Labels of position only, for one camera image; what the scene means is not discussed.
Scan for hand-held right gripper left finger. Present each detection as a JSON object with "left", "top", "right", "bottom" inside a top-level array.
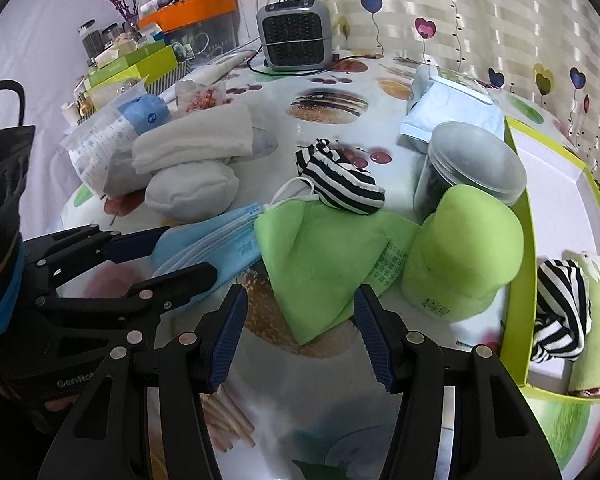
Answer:
[{"left": 39, "top": 284, "right": 249, "bottom": 480}]

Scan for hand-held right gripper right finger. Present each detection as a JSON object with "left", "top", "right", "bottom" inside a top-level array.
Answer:
[{"left": 353, "top": 284, "right": 563, "bottom": 480}]

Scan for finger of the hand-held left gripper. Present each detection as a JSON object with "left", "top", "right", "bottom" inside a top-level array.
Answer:
[
  {"left": 32, "top": 260, "right": 219, "bottom": 350},
  {"left": 22, "top": 225, "right": 172, "bottom": 282}
]

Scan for blue face mask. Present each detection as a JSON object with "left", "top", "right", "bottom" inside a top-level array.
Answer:
[{"left": 151, "top": 201, "right": 268, "bottom": 313}]

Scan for grey sock bundle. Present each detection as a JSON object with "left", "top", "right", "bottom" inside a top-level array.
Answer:
[{"left": 144, "top": 161, "right": 239, "bottom": 222}]

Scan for white socks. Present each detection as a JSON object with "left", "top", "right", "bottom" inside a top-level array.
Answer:
[{"left": 131, "top": 101, "right": 255, "bottom": 177}]

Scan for cupped green face mask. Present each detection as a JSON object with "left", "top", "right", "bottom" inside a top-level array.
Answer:
[{"left": 401, "top": 184, "right": 525, "bottom": 323}]

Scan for striped sock ball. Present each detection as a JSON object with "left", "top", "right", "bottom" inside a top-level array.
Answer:
[{"left": 294, "top": 138, "right": 387, "bottom": 216}]

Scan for yellow-green cardboard box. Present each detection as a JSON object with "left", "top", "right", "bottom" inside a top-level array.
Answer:
[{"left": 500, "top": 115, "right": 600, "bottom": 402}]

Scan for person's left hand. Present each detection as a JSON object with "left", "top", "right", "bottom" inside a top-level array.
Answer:
[{"left": 45, "top": 394, "right": 82, "bottom": 412}]

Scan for food print tablecloth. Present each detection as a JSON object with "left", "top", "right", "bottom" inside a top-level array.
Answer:
[{"left": 45, "top": 52, "right": 600, "bottom": 480}]

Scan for light blue bundle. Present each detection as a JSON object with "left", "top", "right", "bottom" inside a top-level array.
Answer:
[{"left": 116, "top": 94, "right": 172, "bottom": 135}]

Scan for yellow-green carton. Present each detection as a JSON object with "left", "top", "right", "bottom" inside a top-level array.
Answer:
[{"left": 80, "top": 74, "right": 151, "bottom": 111}]

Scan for clear bag of red bits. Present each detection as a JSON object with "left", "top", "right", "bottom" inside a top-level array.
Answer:
[{"left": 174, "top": 77, "right": 228, "bottom": 116}]

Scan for green carton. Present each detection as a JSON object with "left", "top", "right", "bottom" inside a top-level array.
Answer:
[{"left": 86, "top": 41, "right": 180, "bottom": 86}]

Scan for black and white striped sock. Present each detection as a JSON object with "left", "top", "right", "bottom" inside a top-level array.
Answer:
[{"left": 530, "top": 259, "right": 592, "bottom": 363}]

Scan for white plastic tube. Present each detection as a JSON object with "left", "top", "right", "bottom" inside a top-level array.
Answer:
[{"left": 180, "top": 50, "right": 261, "bottom": 88}]

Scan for clear plastic jar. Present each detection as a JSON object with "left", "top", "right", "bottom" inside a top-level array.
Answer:
[{"left": 412, "top": 121, "right": 529, "bottom": 217}]

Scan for green towel with patterned trim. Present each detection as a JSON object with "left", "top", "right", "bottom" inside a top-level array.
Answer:
[{"left": 567, "top": 251, "right": 600, "bottom": 400}]

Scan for light blue wet wipes pack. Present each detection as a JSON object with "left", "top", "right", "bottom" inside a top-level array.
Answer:
[{"left": 399, "top": 64, "right": 503, "bottom": 153}]

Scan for orange lidded gift box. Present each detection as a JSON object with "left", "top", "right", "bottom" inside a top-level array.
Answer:
[{"left": 137, "top": 0, "right": 241, "bottom": 68}]

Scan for grey desktop heater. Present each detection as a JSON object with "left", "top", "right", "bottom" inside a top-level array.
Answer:
[{"left": 256, "top": 0, "right": 334, "bottom": 71}]

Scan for striped curtain with heart print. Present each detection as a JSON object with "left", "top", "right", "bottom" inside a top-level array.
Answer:
[{"left": 282, "top": 0, "right": 600, "bottom": 201}]

